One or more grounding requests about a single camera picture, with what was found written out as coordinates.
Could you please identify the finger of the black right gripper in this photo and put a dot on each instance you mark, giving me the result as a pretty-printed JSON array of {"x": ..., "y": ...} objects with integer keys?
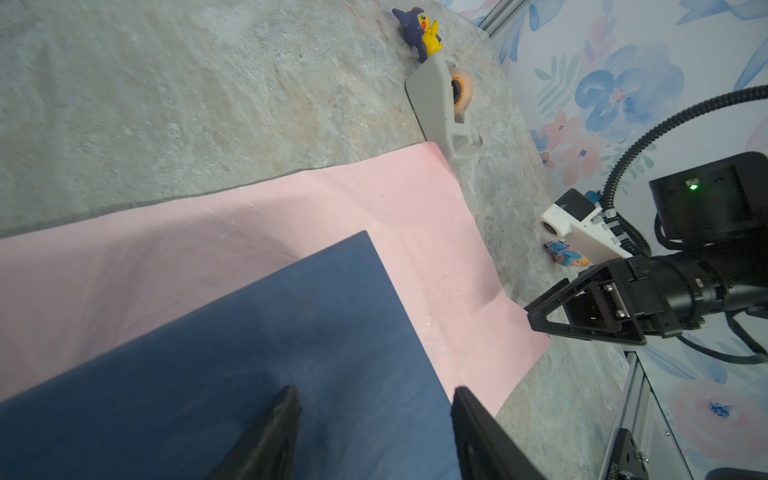
[
  {"x": 617, "y": 272},
  {"x": 591, "y": 311}
]

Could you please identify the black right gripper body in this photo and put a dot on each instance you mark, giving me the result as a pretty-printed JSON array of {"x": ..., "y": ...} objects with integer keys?
[{"x": 673, "y": 293}]

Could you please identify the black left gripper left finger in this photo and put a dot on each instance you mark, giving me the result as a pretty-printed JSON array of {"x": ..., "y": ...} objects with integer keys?
[{"x": 267, "y": 449}]

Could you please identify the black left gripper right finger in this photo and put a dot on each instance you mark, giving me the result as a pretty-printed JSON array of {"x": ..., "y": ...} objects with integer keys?
[{"x": 484, "y": 450}]

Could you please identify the pink purple wrapping paper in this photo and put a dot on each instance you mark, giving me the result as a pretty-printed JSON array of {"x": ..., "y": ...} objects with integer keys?
[{"x": 71, "y": 293}]

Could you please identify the blue pink toy figure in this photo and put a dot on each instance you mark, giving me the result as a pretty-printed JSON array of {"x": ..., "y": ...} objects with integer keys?
[{"x": 563, "y": 254}]

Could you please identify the clear tape roll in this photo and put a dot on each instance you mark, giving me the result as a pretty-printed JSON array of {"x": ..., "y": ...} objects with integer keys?
[{"x": 463, "y": 89}]

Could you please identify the grey tape dispenser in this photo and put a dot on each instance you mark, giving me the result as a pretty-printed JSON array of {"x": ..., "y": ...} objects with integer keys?
[{"x": 430, "y": 94}]

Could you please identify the yellow purple toy figure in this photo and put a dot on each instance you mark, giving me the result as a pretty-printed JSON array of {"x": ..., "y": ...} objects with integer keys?
[{"x": 419, "y": 31}]

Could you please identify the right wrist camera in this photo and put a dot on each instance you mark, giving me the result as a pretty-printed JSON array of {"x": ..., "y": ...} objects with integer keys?
[{"x": 577, "y": 222}]

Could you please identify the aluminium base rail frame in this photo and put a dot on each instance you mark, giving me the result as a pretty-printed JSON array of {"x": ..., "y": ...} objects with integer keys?
[{"x": 642, "y": 445}]

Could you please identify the aluminium corner post right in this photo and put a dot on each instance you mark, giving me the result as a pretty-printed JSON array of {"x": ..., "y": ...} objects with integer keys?
[{"x": 503, "y": 14}]

